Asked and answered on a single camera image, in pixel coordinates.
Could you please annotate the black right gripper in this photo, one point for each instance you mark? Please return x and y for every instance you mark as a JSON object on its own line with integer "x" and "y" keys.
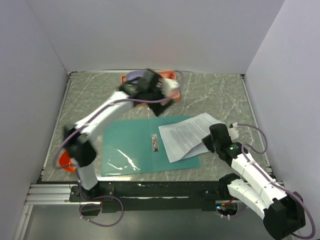
{"x": 206, "y": 141}

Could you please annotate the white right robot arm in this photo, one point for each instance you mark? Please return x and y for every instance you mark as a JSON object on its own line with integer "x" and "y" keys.
{"x": 281, "y": 211}

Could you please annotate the lavender square bowl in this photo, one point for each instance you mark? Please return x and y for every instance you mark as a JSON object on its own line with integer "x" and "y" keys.
{"x": 134, "y": 74}

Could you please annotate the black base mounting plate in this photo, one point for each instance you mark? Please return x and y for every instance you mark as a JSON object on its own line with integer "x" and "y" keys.
{"x": 114, "y": 196}

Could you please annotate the orange plastic cup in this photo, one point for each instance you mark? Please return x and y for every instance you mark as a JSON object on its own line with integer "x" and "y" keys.
{"x": 66, "y": 163}

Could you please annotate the metal folder clip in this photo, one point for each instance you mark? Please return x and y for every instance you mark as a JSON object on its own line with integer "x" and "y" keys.
{"x": 154, "y": 142}

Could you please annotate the salmon pink tray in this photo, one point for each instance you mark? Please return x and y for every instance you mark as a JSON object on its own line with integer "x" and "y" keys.
{"x": 165, "y": 74}

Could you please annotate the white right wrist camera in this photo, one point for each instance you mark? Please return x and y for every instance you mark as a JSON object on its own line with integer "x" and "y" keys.
{"x": 233, "y": 131}

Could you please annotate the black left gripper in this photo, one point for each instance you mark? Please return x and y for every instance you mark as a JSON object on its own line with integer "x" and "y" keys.
{"x": 158, "y": 108}

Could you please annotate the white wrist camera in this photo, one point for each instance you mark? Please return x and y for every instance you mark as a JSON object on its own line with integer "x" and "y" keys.
{"x": 233, "y": 131}
{"x": 170, "y": 87}

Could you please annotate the aluminium frame rail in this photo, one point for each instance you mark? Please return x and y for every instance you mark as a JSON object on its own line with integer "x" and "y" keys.
{"x": 48, "y": 194}

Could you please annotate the white printed paper sheets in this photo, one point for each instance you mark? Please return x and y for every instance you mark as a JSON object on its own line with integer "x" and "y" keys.
{"x": 183, "y": 140}

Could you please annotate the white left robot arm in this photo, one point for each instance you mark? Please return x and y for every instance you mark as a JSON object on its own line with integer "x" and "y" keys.
{"x": 79, "y": 138}

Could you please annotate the teal green file folder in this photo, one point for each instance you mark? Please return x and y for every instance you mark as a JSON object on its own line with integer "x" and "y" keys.
{"x": 127, "y": 148}

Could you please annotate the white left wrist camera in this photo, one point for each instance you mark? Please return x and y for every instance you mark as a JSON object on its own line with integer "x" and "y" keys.
{"x": 170, "y": 87}

